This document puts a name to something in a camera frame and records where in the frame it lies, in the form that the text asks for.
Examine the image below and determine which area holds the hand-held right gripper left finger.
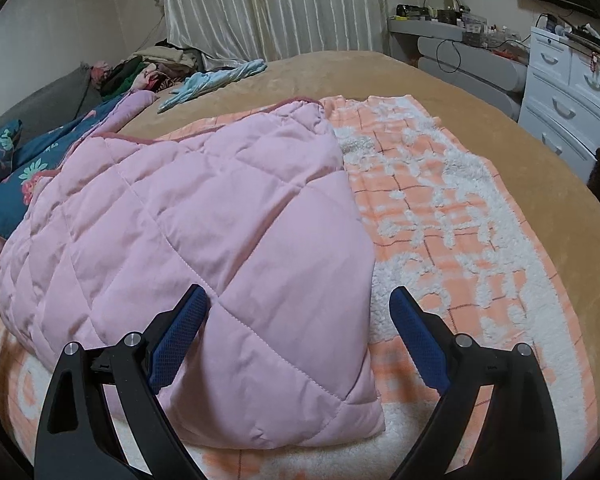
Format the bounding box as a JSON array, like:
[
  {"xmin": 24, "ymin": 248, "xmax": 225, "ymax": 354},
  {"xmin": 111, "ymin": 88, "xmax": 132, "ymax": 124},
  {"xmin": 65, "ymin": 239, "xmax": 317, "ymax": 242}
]
[{"xmin": 35, "ymin": 284, "xmax": 211, "ymax": 480}]

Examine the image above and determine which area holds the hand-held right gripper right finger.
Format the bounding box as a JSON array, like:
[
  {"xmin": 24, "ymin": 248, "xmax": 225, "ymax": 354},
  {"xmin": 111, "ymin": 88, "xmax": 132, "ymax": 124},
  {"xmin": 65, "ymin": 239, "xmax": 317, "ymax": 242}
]
[{"xmin": 389, "ymin": 286, "xmax": 561, "ymax": 480}]

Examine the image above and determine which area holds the pink quilted jacket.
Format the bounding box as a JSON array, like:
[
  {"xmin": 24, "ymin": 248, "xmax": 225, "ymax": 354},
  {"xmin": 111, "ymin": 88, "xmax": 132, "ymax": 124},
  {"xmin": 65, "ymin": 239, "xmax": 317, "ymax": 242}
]
[{"xmin": 0, "ymin": 96, "xmax": 387, "ymax": 451}]

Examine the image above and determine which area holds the pile of mixed clothes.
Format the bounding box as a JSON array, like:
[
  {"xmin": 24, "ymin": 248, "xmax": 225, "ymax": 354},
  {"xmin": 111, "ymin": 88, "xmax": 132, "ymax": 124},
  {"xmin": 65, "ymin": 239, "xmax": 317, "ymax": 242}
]
[{"xmin": 82, "ymin": 45, "xmax": 206, "ymax": 101}]

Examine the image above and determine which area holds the dark blue floral quilt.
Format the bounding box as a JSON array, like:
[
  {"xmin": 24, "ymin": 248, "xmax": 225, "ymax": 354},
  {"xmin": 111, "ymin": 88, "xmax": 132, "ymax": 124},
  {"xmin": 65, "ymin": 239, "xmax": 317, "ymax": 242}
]
[{"xmin": 0, "ymin": 91, "xmax": 161, "ymax": 241}]

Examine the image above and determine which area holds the orange checked fleece blanket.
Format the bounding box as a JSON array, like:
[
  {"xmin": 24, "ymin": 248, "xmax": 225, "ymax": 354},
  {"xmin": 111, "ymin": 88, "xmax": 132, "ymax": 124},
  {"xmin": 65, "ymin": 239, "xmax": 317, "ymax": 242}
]
[{"xmin": 0, "ymin": 94, "xmax": 598, "ymax": 480}]

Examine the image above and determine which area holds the grey padded headboard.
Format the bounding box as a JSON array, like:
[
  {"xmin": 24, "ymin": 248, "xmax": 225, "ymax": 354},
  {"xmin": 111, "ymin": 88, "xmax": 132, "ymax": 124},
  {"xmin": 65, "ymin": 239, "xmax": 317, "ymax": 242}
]
[{"xmin": 0, "ymin": 65, "xmax": 106, "ymax": 136}]

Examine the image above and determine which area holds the light blue garment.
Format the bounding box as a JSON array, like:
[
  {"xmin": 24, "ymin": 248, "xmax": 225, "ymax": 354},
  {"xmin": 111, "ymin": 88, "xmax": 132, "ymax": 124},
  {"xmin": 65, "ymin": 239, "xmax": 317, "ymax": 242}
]
[{"xmin": 157, "ymin": 58, "xmax": 268, "ymax": 113}]

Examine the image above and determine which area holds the brown covered bed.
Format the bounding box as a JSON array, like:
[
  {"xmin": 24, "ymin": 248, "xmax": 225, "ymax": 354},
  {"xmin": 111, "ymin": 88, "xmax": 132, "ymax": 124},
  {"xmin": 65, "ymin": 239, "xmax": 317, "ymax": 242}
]
[{"xmin": 0, "ymin": 50, "xmax": 600, "ymax": 461}]

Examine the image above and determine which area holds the grey dressing table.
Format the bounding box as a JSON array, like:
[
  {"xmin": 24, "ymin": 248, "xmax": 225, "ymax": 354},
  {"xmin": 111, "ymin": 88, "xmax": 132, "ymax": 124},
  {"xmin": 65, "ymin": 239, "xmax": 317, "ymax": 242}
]
[{"xmin": 387, "ymin": 15, "xmax": 528, "ymax": 121}]

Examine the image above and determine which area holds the white drawer chest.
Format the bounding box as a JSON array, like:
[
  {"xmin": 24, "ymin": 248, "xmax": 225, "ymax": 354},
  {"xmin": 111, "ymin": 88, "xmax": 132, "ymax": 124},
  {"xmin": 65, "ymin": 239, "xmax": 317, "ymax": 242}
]
[{"xmin": 517, "ymin": 25, "xmax": 600, "ymax": 181}]

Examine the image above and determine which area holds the clutter of small table things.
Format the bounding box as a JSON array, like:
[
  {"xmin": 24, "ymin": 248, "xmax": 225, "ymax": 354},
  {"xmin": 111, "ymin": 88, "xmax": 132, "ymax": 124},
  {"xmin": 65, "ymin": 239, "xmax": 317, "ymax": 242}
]
[{"xmin": 397, "ymin": 4, "xmax": 531, "ymax": 56}]

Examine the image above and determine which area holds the white pleated curtain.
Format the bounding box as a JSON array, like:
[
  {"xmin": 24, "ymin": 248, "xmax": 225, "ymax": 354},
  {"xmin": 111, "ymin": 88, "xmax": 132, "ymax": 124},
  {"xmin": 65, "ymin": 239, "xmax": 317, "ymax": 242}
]
[{"xmin": 157, "ymin": 0, "xmax": 388, "ymax": 68}]

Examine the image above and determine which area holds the black cable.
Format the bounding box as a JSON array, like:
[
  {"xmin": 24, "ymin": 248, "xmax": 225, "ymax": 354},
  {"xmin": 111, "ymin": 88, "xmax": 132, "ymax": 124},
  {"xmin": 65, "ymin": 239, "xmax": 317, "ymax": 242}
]
[{"xmin": 434, "ymin": 37, "xmax": 463, "ymax": 75}]

